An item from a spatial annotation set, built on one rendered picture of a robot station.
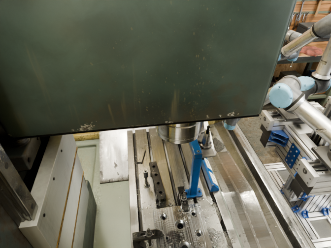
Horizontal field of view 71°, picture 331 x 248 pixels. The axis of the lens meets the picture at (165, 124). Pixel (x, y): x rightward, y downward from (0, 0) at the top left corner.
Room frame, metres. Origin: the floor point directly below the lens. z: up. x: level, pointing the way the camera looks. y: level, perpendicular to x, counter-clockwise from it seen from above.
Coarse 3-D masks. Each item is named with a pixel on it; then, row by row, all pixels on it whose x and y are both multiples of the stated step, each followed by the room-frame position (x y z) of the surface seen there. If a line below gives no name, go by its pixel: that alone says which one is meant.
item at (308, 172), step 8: (304, 160) 0.92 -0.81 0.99; (312, 160) 0.92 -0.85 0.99; (296, 168) 0.93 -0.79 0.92; (304, 168) 0.88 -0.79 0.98; (312, 168) 0.87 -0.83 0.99; (320, 168) 0.88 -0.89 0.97; (304, 176) 0.86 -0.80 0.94; (312, 176) 0.82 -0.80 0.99; (320, 176) 0.82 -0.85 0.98; (328, 176) 0.82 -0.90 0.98; (312, 184) 0.81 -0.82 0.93; (320, 184) 0.81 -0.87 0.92; (328, 184) 0.82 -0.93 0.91
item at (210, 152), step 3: (201, 150) 0.79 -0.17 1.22; (204, 150) 0.79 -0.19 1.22; (207, 150) 0.79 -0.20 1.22; (210, 150) 0.79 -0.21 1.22; (213, 150) 0.79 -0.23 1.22; (204, 153) 0.77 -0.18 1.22; (207, 153) 0.77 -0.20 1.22; (210, 153) 0.77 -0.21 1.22; (213, 153) 0.77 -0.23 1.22; (216, 153) 0.77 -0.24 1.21; (204, 156) 0.74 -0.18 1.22; (207, 156) 0.75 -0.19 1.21; (210, 156) 0.75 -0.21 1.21; (213, 156) 0.75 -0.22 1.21
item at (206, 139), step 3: (204, 132) 0.83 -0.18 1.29; (204, 135) 0.82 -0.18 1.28; (207, 135) 0.81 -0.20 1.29; (204, 138) 0.81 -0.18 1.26; (207, 138) 0.81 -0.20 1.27; (201, 141) 0.83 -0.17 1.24; (204, 141) 0.81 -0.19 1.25; (207, 141) 0.81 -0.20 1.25; (204, 144) 0.81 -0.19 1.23; (207, 144) 0.81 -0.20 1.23
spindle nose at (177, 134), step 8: (160, 128) 0.56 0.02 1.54; (168, 128) 0.54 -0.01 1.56; (176, 128) 0.53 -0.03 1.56; (184, 128) 0.53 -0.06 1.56; (192, 128) 0.54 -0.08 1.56; (200, 128) 0.56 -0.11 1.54; (160, 136) 0.56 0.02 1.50; (168, 136) 0.54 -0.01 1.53; (176, 136) 0.53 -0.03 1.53; (184, 136) 0.53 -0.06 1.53; (192, 136) 0.54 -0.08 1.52
